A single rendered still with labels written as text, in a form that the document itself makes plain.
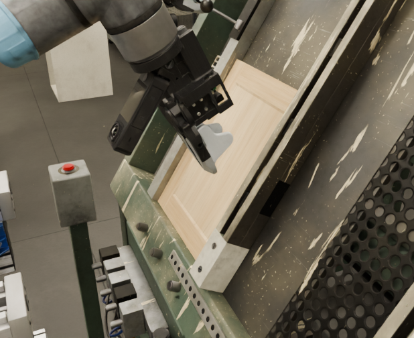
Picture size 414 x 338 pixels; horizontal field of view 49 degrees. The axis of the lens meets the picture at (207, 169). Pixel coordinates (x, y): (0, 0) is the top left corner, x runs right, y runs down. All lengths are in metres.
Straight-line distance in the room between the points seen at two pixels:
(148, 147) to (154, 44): 1.06
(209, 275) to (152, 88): 0.56
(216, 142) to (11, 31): 0.29
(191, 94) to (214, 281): 0.57
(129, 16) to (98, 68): 4.50
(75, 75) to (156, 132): 3.48
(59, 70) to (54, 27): 4.44
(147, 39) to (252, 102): 0.68
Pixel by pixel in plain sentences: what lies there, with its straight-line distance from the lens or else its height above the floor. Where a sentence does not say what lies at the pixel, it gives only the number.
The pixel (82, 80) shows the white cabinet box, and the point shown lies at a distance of 5.03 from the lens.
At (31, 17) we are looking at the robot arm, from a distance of 0.53.
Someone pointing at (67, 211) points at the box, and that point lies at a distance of 1.56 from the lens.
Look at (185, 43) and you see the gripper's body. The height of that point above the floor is 1.51.
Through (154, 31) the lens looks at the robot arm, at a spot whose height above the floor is 1.53.
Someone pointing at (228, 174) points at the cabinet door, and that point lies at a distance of 1.15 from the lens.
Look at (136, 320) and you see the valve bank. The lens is 1.25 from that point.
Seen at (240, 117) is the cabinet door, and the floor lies 1.19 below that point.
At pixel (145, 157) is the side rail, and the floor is 0.92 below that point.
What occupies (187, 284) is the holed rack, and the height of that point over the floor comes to 0.89.
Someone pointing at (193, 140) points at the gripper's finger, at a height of 1.39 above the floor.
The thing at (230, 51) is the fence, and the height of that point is 1.32.
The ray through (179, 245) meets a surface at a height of 0.90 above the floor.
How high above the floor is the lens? 1.63
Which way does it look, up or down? 28 degrees down
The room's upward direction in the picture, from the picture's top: straight up
